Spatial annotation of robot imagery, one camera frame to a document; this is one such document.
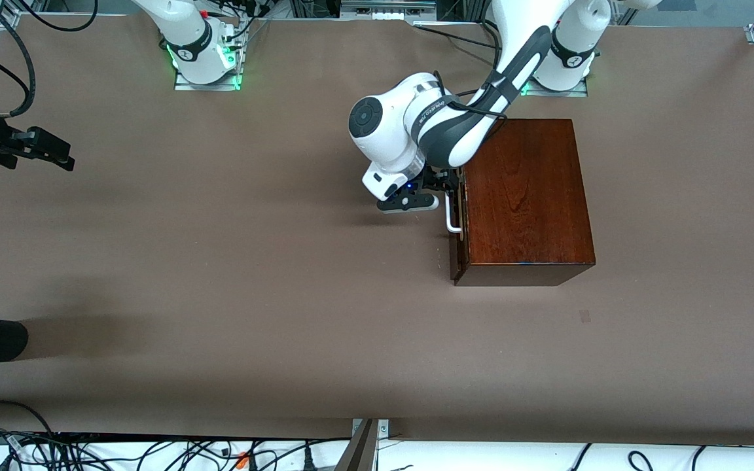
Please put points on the aluminium frame corner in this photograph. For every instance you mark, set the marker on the aluminium frame corner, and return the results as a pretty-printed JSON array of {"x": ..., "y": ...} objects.
[{"x": 10, "y": 19}]

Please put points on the white power strip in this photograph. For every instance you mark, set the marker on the white power strip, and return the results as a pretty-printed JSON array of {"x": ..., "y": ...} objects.
[{"x": 387, "y": 10}]

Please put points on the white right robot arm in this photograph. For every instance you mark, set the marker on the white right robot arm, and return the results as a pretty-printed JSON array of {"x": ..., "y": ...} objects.
[{"x": 187, "y": 26}]

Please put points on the metal post bracket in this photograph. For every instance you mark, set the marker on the metal post bracket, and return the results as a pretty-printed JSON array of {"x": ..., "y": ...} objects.
[{"x": 383, "y": 428}]

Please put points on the dark brown wooden cabinet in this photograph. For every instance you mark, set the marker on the dark brown wooden cabinet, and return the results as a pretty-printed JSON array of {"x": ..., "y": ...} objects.
[{"x": 527, "y": 196}]

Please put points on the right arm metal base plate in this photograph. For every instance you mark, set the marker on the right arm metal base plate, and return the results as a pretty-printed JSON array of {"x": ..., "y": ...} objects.
[{"x": 207, "y": 87}]

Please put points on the aluminium profile post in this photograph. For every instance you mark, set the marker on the aluminium profile post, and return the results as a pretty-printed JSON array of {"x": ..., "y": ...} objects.
[{"x": 359, "y": 451}]

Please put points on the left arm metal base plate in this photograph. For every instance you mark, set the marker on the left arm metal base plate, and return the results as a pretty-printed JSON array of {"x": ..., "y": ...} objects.
[{"x": 554, "y": 93}]

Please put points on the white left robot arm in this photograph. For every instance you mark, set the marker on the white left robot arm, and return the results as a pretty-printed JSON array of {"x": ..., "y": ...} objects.
[{"x": 390, "y": 131}]

